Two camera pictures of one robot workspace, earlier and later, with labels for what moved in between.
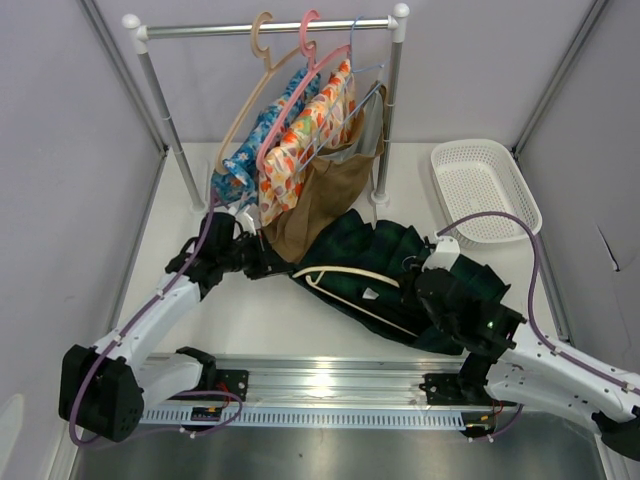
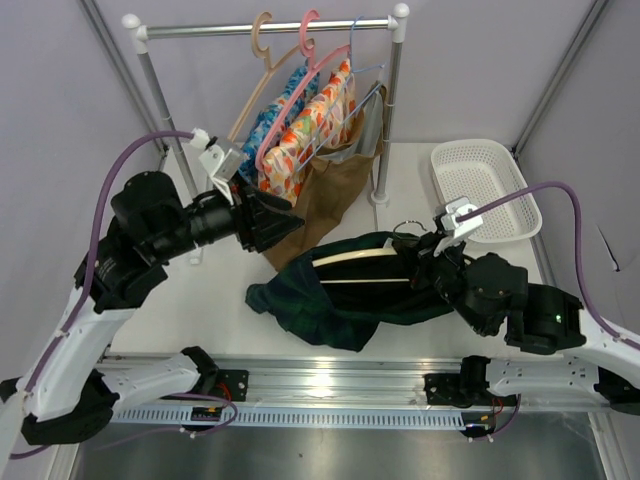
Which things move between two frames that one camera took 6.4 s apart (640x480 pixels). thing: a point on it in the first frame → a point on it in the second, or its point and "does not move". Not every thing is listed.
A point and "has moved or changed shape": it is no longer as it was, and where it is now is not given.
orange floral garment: (321, 128) does not move
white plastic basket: (480, 175) does not move
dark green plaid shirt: (372, 269) has moved or changed shape
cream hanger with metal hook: (323, 269) → (388, 249)
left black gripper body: (252, 257) → (253, 230)
